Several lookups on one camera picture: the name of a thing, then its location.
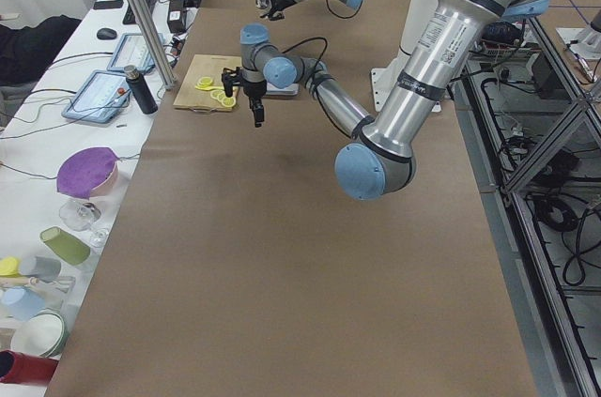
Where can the blue teach pendant near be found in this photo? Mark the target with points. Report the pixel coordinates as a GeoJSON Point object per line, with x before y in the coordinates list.
{"type": "Point", "coordinates": [103, 95]}

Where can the black water bottle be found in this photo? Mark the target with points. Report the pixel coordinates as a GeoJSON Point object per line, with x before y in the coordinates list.
{"type": "Point", "coordinates": [140, 90]}

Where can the clear wine glass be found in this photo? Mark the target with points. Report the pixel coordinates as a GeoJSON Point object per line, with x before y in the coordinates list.
{"type": "Point", "coordinates": [82, 216]}

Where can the white green rimmed bowl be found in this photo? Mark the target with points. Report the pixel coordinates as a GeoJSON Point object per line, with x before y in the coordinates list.
{"type": "Point", "coordinates": [44, 335]}

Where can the glass sauce bottle metal spout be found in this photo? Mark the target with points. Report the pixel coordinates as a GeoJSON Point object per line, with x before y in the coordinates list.
{"type": "Point", "coordinates": [262, 4]}

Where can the grey plastic cup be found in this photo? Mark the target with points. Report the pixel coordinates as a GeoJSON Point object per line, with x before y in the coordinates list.
{"type": "Point", "coordinates": [44, 268]}

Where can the black power adapter box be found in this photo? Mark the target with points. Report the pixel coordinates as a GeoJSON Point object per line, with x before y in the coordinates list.
{"type": "Point", "coordinates": [177, 16]}

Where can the green plastic cup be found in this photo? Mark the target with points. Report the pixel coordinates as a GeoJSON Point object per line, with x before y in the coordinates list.
{"type": "Point", "coordinates": [66, 246]}

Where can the yellow small cup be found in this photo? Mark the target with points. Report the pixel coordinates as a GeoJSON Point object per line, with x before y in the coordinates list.
{"type": "Point", "coordinates": [9, 267]}

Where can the black smartphone on desk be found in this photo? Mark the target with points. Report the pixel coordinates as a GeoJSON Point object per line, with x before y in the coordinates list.
{"type": "Point", "coordinates": [108, 4]}

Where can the blue teach pendant far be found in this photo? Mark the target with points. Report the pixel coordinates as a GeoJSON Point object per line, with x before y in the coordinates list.
{"type": "Point", "coordinates": [131, 49]}

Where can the blue teach pendant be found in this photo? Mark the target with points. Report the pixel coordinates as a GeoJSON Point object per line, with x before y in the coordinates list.
{"type": "Point", "coordinates": [103, 95]}
{"type": "Point", "coordinates": [131, 49]}

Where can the yellow plastic knife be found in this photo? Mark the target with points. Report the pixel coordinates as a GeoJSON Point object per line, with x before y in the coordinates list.
{"type": "Point", "coordinates": [208, 87]}

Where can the black computer mouse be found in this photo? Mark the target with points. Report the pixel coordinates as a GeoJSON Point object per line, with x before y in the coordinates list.
{"type": "Point", "coordinates": [106, 33]}

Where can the light blue plastic cup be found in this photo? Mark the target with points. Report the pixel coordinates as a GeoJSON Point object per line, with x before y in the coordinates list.
{"type": "Point", "coordinates": [22, 303]}

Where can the lemon slice by knife tip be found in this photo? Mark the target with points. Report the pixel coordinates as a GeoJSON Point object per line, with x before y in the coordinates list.
{"type": "Point", "coordinates": [206, 80]}

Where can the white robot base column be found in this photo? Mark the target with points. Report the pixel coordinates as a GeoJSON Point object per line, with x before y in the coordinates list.
{"type": "Point", "coordinates": [408, 26]}

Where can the aluminium frame post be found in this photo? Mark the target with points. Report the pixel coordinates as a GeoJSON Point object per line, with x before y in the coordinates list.
{"type": "Point", "coordinates": [149, 31]}

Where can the metal cutting board handle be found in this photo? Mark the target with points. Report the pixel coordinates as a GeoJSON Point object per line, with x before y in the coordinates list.
{"type": "Point", "coordinates": [204, 111]}

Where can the bamboo cutting board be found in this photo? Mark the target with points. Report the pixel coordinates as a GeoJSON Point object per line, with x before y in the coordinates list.
{"type": "Point", "coordinates": [202, 65]}

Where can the lemon slice front left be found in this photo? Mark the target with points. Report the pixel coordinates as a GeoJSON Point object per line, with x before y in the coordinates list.
{"type": "Point", "coordinates": [228, 102]}

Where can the aluminium side frame rack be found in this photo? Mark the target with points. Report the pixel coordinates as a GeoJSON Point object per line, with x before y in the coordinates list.
{"type": "Point", "coordinates": [530, 114]}

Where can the red cylindrical cup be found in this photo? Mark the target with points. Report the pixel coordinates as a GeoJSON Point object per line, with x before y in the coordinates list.
{"type": "Point", "coordinates": [19, 368]}

